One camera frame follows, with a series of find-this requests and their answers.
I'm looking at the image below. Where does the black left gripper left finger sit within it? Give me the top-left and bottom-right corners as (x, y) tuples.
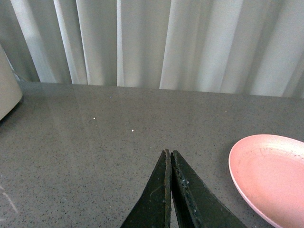
(121, 149), (172, 228)

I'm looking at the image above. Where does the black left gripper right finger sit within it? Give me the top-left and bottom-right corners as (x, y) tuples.
(171, 150), (246, 228)

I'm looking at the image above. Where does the pink round plate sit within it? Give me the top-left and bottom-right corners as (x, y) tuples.
(228, 134), (304, 228)

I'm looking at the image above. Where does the white pleated curtain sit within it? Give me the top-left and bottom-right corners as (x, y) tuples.
(0, 0), (304, 98)

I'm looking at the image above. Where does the white rounded appliance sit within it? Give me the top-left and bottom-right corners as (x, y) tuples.
(0, 46), (23, 120)

